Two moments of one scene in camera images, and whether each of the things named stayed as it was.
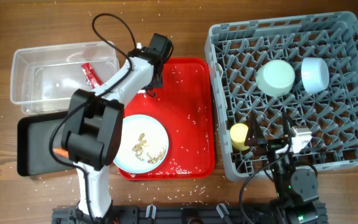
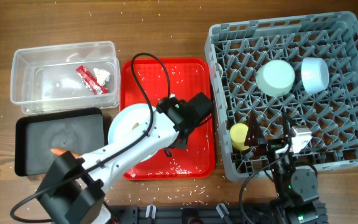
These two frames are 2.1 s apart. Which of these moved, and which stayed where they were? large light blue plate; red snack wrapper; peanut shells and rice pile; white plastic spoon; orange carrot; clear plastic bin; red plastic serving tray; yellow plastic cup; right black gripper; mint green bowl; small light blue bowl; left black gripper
Moved: left black gripper; red snack wrapper; large light blue plate; peanut shells and rice pile
Stayed: white plastic spoon; clear plastic bin; small light blue bowl; orange carrot; right black gripper; yellow plastic cup; mint green bowl; red plastic serving tray
